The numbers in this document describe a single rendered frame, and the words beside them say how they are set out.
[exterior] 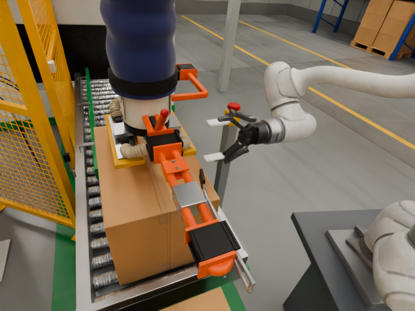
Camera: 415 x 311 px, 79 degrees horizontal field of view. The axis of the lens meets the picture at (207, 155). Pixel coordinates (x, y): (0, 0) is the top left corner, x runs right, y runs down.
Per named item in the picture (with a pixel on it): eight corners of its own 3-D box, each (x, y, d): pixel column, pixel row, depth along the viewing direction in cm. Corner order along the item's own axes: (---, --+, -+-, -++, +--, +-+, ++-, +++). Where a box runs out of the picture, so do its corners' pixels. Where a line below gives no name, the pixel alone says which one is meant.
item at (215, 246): (183, 242, 53) (184, 228, 50) (215, 232, 56) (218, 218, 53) (197, 279, 47) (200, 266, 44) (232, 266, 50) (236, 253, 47)
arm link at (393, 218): (407, 243, 99) (443, 203, 87) (412, 280, 85) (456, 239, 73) (362, 224, 105) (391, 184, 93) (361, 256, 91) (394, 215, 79)
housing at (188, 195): (170, 198, 62) (170, 186, 60) (196, 192, 65) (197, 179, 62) (179, 220, 58) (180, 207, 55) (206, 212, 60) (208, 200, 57)
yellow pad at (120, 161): (104, 118, 106) (102, 107, 103) (128, 115, 110) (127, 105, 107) (115, 170, 83) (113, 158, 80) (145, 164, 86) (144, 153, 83)
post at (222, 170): (207, 222, 198) (224, 109, 136) (215, 219, 200) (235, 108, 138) (210, 229, 193) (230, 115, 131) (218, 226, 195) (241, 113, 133)
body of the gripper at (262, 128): (272, 127, 81) (247, 131, 78) (265, 148, 86) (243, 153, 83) (259, 116, 86) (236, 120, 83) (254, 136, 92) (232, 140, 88)
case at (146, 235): (106, 186, 145) (93, 126, 120) (173, 172, 159) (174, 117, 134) (120, 286, 103) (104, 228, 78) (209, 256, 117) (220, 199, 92)
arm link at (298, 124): (272, 147, 93) (262, 113, 94) (304, 140, 98) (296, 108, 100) (289, 140, 83) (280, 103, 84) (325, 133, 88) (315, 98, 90)
